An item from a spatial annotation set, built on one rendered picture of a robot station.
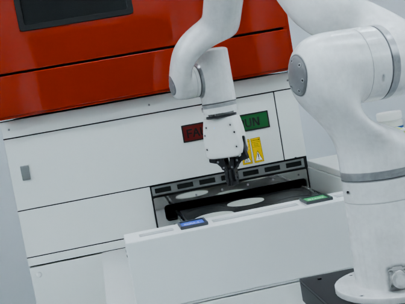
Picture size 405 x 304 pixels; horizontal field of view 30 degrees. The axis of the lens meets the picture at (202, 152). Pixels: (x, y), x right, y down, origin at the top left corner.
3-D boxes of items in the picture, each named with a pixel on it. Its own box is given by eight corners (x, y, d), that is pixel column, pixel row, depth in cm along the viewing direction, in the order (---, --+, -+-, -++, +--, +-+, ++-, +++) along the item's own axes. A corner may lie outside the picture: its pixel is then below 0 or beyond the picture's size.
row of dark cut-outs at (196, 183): (152, 195, 209) (150, 187, 209) (304, 166, 215) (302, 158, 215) (152, 196, 208) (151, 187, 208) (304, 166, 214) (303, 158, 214)
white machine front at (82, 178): (29, 265, 208) (0, 122, 203) (312, 208, 219) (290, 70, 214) (28, 268, 205) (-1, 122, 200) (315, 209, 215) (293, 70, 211)
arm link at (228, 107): (194, 107, 182) (196, 119, 183) (225, 102, 178) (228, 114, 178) (211, 103, 189) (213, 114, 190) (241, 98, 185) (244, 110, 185)
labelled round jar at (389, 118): (376, 146, 216) (372, 114, 215) (399, 142, 217) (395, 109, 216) (386, 148, 209) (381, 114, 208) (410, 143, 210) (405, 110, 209)
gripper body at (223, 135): (194, 115, 183) (202, 161, 184) (231, 110, 178) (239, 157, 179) (210, 111, 189) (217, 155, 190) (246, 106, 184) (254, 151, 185)
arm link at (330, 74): (432, 169, 118) (412, 17, 116) (329, 193, 112) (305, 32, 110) (388, 165, 130) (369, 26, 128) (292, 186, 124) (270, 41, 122)
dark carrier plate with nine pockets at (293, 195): (179, 212, 206) (179, 210, 206) (301, 189, 210) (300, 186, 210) (198, 236, 172) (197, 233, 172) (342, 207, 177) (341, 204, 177)
